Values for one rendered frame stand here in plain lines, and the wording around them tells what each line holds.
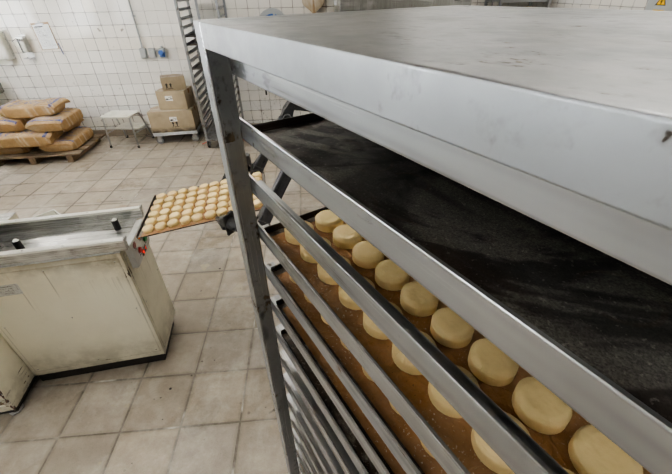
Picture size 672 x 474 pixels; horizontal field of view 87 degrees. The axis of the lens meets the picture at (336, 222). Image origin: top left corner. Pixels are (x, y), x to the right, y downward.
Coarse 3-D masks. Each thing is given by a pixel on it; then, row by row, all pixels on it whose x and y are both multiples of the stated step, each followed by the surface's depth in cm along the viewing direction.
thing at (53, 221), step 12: (48, 216) 181; (60, 216) 181; (72, 216) 181; (84, 216) 183; (96, 216) 184; (108, 216) 185; (120, 216) 187; (132, 216) 188; (0, 228) 178; (12, 228) 179; (24, 228) 180; (36, 228) 181; (48, 228) 182
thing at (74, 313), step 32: (96, 224) 185; (128, 224) 184; (96, 256) 163; (0, 288) 162; (32, 288) 166; (64, 288) 169; (96, 288) 173; (128, 288) 176; (160, 288) 211; (0, 320) 172; (32, 320) 175; (64, 320) 179; (96, 320) 183; (128, 320) 187; (160, 320) 204; (32, 352) 186; (64, 352) 190; (96, 352) 195; (128, 352) 200; (160, 352) 205
